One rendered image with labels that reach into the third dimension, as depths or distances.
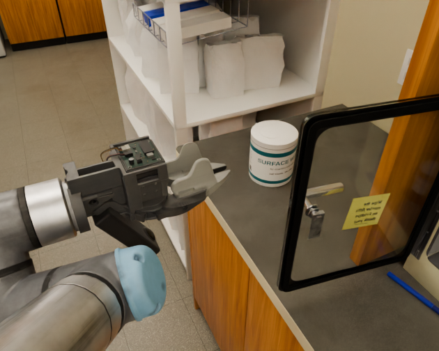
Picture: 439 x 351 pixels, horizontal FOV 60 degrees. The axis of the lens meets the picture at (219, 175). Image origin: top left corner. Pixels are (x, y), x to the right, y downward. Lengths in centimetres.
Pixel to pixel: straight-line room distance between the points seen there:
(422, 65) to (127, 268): 53
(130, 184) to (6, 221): 14
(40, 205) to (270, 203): 71
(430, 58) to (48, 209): 58
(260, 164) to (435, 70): 53
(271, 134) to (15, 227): 74
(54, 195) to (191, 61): 117
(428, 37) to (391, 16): 76
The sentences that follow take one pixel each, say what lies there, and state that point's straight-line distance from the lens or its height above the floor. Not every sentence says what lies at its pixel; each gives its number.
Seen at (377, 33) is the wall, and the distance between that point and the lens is 148.
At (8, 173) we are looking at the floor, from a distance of 305.
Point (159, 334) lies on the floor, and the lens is 191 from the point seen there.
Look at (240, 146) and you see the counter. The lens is 127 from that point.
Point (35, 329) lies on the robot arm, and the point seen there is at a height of 140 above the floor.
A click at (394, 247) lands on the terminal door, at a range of 87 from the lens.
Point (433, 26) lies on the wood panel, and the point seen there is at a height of 147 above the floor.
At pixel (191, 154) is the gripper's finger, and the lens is 53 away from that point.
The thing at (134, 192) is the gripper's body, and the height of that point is 135.
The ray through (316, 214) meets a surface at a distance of 65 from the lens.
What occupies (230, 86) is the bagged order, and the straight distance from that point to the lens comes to 159.
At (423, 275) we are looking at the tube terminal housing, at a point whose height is 97.
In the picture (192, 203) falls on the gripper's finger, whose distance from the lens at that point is 50.
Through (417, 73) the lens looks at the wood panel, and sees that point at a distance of 70.
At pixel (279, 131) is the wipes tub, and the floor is 109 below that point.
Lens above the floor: 165
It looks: 38 degrees down
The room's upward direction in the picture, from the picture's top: straight up
